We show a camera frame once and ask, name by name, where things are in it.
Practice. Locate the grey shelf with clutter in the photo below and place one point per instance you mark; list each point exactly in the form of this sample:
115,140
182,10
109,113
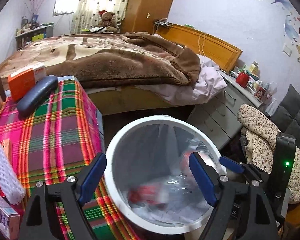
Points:
39,33

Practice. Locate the small bright window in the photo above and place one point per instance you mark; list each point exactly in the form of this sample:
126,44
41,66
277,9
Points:
62,7

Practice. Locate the purple white small carton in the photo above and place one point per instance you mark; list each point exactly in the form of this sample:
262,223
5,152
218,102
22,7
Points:
9,220

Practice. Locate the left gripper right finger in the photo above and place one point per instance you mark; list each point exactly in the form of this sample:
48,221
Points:
222,194

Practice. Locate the wooden bed headboard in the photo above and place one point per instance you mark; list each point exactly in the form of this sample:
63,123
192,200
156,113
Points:
221,52

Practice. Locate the patterned window curtain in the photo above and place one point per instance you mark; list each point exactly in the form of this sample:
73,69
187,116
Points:
87,14

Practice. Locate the brown fleece blanket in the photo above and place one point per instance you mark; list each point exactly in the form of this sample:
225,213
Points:
110,60

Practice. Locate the red jar on cabinet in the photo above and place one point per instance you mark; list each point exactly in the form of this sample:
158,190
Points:
243,78

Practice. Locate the grey bedside drawer cabinet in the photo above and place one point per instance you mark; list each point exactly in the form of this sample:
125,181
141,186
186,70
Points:
218,117

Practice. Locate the white bed sheet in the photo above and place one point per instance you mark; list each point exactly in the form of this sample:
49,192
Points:
208,85

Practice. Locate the clear plastic bin liner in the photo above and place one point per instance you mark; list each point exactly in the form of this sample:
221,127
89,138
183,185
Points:
160,153

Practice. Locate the floral quilted cloth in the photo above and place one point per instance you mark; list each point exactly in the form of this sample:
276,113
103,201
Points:
261,135

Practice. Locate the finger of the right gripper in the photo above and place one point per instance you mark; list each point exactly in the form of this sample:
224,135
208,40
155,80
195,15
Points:
231,164

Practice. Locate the white round trash bin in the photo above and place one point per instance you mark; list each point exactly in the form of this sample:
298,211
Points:
118,198

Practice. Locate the dark grey cushioned chair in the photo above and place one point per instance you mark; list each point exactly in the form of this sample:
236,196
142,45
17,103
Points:
287,114

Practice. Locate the brown teddy bear santa hat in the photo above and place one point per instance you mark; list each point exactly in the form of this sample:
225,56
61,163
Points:
107,21

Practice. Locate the plaid pink green tablecloth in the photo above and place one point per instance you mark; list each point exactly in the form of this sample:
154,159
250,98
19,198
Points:
56,141

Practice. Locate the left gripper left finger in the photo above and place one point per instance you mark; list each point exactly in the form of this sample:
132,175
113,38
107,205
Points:
40,220

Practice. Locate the orange white cardboard box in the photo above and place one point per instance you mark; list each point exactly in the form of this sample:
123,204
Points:
21,81

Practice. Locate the orange wooden wardrobe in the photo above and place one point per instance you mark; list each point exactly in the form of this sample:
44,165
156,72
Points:
141,14

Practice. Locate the white foam fruit net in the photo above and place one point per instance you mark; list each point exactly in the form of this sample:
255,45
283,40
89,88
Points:
9,183

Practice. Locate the red white carton in bin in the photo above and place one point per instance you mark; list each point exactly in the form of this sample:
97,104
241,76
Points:
154,193

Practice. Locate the dark blue glasses case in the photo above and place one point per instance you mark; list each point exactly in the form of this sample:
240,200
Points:
37,95

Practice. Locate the red flat card box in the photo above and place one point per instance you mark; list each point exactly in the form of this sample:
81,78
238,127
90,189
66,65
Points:
7,148

